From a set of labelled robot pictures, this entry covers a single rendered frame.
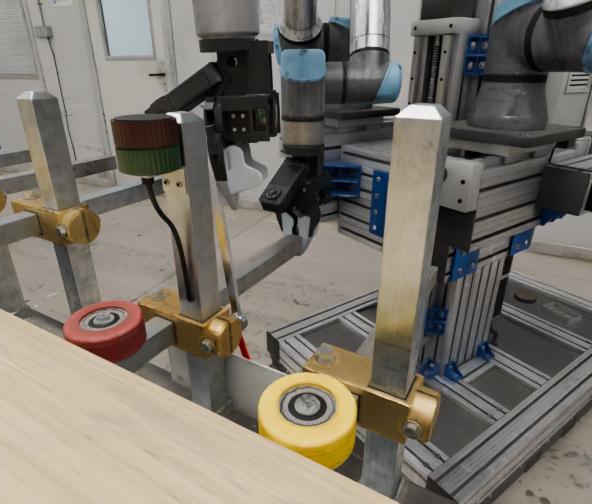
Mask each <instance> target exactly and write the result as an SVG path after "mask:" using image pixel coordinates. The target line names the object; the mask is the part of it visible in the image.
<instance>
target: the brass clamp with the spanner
mask: <svg viewBox="0 0 592 504"><path fill-rule="evenodd" d="M164 292H165V293H166V294H167V297H166V298H165V299H163V300H159V301H154V300H151V298H150V296H151V295H152V294H151V295H149V296H148V297H146V298H144V299H142V300H140V301H139V302H137V305H138V306H139V307H140V308H141V309H142V311H143V316H144V321H145V323H146V322H148V321H149V320H151V319H153V318H154V317H156V316H157V317H160V318H163V319H165V320H168V321H171V322H173V325H174V332H175V340H176V342H175V343H173V344H172V346H174V347H176V348H179V349H181V350H184V351H186V352H188V353H191V354H193V355H196V356H198V357H200V358H203V359H205V360H208V359H209V358H210V357H211V356H212V355H216V356H219V357H221V358H226V357H228V356H230V355H231V354H232V353H233V352H234V351H235V350H236V348H237V347H238V345H239V343H240V340H241V336H242V326H241V323H240V321H239V320H238V319H235V318H232V317H229V309H228V308H226V307H223V306H220V308H221V309H220V310H219V311H217V312H216V313H214V314H213V315H212V316H210V317H209V318H207V319H206V320H205V321H203V322H201V321H198V320H195V319H193V318H190V317H187V316H185V315H182V314H181V307H180V300H179V292H178V291H175V290H172V289H169V288H166V287H164Z"/></svg>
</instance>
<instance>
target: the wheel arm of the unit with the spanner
mask: <svg viewBox="0 0 592 504"><path fill-rule="evenodd" d="M301 251H302V236H297V235H293V234H288V235H286V236H285V237H283V238H281V239H280V240H278V241H277V242H275V243H273V244H272V245H270V246H269V247H267V248H265V249H264V250H262V251H260V252H259V253H257V254H256V255H254V256H252V257H251V258H249V259H248V260H246V261H244V262H243V263H241V264H240V265H238V266H236V267H235V268H234V270H235V276H236V283H237V289H238V296H240V295H242V294H243V293H244V292H246V291H247V290H249V289H250V288H251V287H253V286H254V285H256V284H257V283H258V282H260V281H261V280H262V279H264V278H265V277H267V276H268V275H269V274H271V273H272V272H274V271H275V270H276V269H278V268H279V267H281V266H282V265H283V264H285V263H286V262H288V261H289V260H290V259H292V258H293V257H294V256H296V255H297V254H299V253H300V252H301ZM218 284H219V296H220V306H223V307H225V306H226V305H228V304H229V303H230V300H229V295H228V290H227V285H226V280H225V274H223V275H222V276H220V277H219V278H218ZM145 327H146V333H147V338H146V342H145V344H144V345H143V347H142V348H141V349H140V350H139V351H138V352H137V353H135V354H134V355H133V356H131V357H129V358H128V359H126V360H123V361H121V362H118V363H115V365H117V366H119V367H121V368H123V369H125V370H127V371H129V372H131V373H135V372H136V371H137V370H139V369H140V368H142V367H143V366H144V365H145V364H146V363H147V362H148V361H150V360H151V359H153V358H154V357H155V356H157V355H158V354H160V353H161V352H162V351H164V350H165V349H166V348H168V347H169V346H171V345H172V344H173V343H175V342H176V340H175V332H174V325H173V322H171V321H168V320H165V319H163V318H160V317H157V316H156V317H154V318H153V319H151V320H149V321H148V322H146V323H145Z"/></svg>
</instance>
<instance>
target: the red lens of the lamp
mask: <svg viewBox="0 0 592 504"><path fill-rule="evenodd" d="M110 123H111V129H112V135H113V141H114V145H115V146H118V147H125V148H150V147H160V146H167V145H172V144H176V143H178V142H179V134H178V125H177V117H175V116H173V119H169V120H163V121H153V122H119V121H114V118H113V119H110Z"/></svg>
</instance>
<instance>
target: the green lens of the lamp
mask: <svg viewBox="0 0 592 504"><path fill-rule="evenodd" d="M115 152H116V158H117V164H118V170H119V172H120V173H123V174H128V175H156V174H164V173H169V172H173V171H176V170H179V169H181V168H182V161H181V152H180V144H179V143H178V144H177V145H176V146H174V147H171V148H166V149H160V150H149V151H128V150H121V149H118V148H117V146H115Z"/></svg>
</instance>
